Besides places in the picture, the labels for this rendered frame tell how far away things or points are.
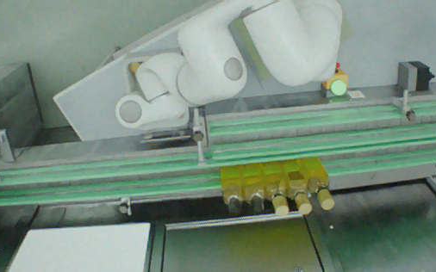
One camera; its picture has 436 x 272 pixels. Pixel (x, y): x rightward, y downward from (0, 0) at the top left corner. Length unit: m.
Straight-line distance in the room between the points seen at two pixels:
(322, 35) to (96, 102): 0.87
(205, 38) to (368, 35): 0.81
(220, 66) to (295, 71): 0.12
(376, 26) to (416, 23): 0.15
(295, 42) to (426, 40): 0.89
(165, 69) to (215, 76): 0.17
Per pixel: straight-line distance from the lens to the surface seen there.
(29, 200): 1.36
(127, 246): 1.20
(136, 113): 0.91
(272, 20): 0.64
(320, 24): 0.70
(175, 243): 1.18
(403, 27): 1.42
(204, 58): 0.66
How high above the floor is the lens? 2.00
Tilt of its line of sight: 64 degrees down
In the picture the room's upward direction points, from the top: 175 degrees clockwise
